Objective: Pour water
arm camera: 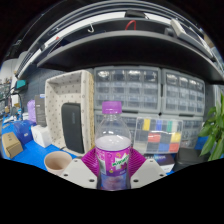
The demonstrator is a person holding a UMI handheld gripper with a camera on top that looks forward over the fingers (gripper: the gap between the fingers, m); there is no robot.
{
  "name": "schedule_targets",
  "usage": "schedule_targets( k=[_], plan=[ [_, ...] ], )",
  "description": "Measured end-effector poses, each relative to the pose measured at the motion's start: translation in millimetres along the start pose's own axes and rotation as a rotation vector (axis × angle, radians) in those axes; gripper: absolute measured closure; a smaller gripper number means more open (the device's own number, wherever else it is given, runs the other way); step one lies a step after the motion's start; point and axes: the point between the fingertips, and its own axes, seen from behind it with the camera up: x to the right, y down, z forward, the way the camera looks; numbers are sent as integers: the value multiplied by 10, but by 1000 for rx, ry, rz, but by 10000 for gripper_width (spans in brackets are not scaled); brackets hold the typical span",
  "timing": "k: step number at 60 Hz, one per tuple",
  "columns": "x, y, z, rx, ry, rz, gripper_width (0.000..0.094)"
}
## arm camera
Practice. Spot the black rounded device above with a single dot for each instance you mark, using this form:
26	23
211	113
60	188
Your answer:
135	14

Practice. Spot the black box with white label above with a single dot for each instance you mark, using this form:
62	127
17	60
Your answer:
163	161

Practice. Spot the blue cardboard box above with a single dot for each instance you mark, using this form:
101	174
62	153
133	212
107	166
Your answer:
22	130

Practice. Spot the purple plastic bag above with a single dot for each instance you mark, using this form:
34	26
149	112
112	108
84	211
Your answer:
31	110

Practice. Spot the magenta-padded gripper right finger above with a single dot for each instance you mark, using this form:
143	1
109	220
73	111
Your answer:
150	171

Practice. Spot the white cardboard box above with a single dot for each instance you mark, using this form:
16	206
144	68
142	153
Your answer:
41	136

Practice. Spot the beige patterned mug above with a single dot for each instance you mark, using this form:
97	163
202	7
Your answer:
56	163

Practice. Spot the purple-capped clear drink bottle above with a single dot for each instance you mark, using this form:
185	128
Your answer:
112	156

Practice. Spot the black rectangular speaker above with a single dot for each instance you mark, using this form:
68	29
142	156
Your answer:
72	126

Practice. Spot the black workbench shelf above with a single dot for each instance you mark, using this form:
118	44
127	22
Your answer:
133	50

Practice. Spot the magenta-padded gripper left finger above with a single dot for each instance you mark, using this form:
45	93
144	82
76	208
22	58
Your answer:
78	173

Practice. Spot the green plant in white pot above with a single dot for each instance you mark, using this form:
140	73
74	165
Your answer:
213	133

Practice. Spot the beige dotted storage tray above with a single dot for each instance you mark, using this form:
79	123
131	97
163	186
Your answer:
66	90

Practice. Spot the small brown cardboard box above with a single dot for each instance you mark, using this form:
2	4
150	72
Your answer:
11	145

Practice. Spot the teal plastic holder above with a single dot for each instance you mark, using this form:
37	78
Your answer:
20	84

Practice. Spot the dark grey flat box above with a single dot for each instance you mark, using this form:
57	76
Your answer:
40	110

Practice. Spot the clear organizer box coloured parts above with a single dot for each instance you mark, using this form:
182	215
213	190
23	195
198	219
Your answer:
158	135

